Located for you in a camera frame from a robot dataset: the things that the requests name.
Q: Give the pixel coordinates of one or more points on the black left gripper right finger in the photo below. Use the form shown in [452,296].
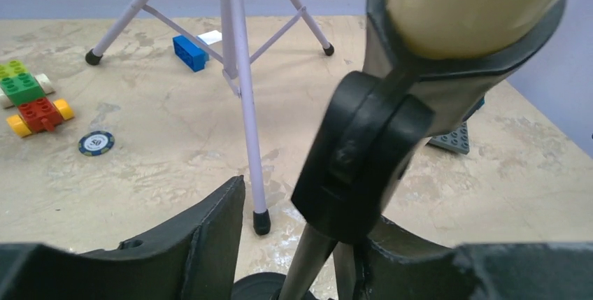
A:
[397,264]

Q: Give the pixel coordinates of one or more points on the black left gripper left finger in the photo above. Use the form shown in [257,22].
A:
[190,256]

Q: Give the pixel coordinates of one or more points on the black desktop microphone stand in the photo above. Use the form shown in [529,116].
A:
[375,122]

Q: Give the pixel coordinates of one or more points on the cream yellow microphone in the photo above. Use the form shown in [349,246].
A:
[443,29]

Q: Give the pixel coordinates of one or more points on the dark grey studded baseplate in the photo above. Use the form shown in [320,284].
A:
[456,141]

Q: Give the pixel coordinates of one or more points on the poker chip near car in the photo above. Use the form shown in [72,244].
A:
[96,143]

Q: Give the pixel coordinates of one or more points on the lilac tripod music stand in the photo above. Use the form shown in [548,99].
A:
[236,61]

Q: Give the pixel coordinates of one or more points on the blue brick under stand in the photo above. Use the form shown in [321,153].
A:
[192,55]

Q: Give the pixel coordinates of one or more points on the colourful toy brick car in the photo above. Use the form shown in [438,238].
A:
[29,95]

